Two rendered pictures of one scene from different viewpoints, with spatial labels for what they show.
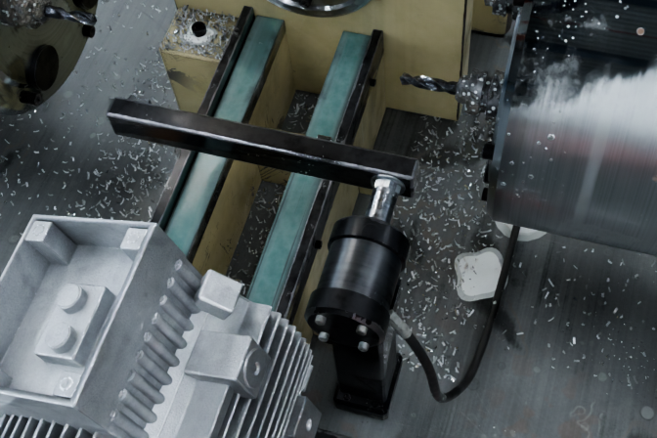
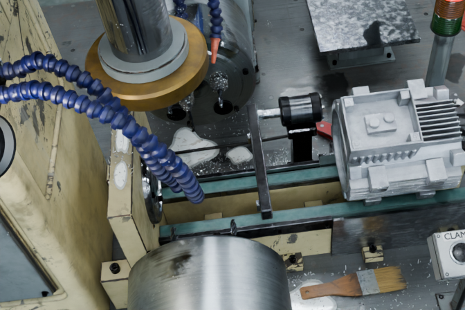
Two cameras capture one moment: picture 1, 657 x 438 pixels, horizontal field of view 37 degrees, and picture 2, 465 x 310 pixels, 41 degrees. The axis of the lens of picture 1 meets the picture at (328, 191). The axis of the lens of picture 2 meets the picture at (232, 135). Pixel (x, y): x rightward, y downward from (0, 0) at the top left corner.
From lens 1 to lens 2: 105 cm
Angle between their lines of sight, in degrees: 58
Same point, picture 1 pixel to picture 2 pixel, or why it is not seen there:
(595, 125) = (237, 32)
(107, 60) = not seen: outside the picture
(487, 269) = (236, 153)
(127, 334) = (378, 95)
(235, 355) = (360, 89)
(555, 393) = (276, 120)
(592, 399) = not seen: hidden behind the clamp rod
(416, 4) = not seen: hidden behind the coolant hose
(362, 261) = (297, 99)
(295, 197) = (254, 182)
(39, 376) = (401, 129)
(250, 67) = (193, 227)
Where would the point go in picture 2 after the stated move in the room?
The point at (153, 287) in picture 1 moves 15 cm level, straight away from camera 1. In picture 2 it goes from (358, 99) to (308, 156)
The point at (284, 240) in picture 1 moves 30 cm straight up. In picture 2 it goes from (275, 178) to (266, 71)
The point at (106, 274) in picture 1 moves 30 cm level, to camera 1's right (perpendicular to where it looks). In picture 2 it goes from (357, 126) to (269, 31)
